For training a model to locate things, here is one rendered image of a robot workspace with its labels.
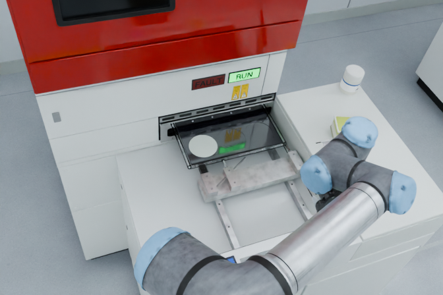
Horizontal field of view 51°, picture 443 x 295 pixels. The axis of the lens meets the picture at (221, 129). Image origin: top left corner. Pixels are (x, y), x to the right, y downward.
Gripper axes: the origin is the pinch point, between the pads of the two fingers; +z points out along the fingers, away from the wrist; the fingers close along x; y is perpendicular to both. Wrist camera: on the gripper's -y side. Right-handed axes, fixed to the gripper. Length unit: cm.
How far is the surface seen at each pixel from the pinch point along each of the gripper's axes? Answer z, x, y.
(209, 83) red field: 1, 12, 58
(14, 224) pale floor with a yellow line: 111, 96, 92
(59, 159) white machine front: 24, 65, 59
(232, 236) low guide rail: 25.7, 18.2, 14.2
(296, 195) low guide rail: 25.7, -8.3, 21.8
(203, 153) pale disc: 21, 18, 45
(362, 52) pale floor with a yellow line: 111, -156, 165
